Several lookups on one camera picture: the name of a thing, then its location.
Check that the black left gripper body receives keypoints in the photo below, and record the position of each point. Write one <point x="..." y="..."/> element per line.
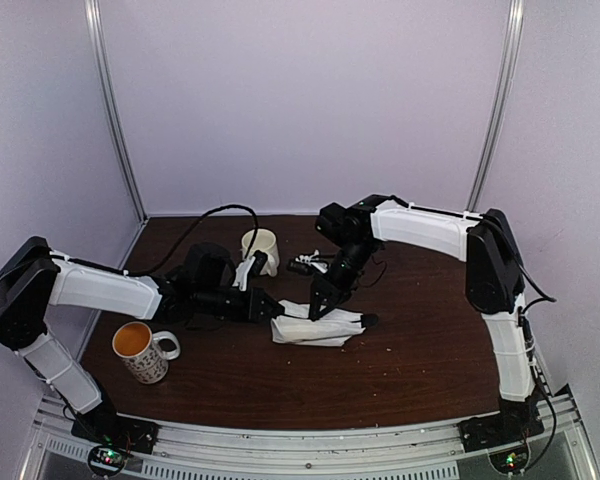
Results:
<point x="209" y="302"/>

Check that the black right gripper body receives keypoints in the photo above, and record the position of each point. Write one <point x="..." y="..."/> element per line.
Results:
<point x="339" y="292"/>

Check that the white paper bag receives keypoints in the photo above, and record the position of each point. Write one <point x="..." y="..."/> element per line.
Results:
<point x="295" y="328"/>

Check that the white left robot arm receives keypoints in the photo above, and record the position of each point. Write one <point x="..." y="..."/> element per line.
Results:
<point x="208" y="282"/>

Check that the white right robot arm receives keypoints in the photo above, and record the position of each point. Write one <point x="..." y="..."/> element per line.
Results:
<point x="495" y="278"/>

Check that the patterned mug orange inside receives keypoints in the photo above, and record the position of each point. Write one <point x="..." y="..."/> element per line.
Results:
<point x="146" y="354"/>

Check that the cream ceramic mug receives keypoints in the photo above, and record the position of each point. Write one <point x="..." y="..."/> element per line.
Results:
<point x="265" y="241"/>

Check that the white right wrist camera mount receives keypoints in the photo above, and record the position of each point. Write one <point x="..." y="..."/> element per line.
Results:
<point x="309" y="264"/>

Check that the aluminium front rail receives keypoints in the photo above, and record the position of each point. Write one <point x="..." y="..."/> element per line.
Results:
<point x="419" y="451"/>

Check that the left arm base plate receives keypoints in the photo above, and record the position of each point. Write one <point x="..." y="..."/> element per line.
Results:
<point x="127" y="434"/>

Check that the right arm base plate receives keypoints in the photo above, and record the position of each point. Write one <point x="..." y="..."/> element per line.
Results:
<point x="478" y="433"/>

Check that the left aluminium corner post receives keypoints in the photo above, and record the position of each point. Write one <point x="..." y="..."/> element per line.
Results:
<point x="113" y="120"/>

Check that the aluminium corner post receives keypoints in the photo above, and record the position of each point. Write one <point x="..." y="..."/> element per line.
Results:
<point x="113" y="120"/>
<point x="507" y="69"/>

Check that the right aluminium corner post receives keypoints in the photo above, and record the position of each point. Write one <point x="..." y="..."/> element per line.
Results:
<point x="507" y="69"/>

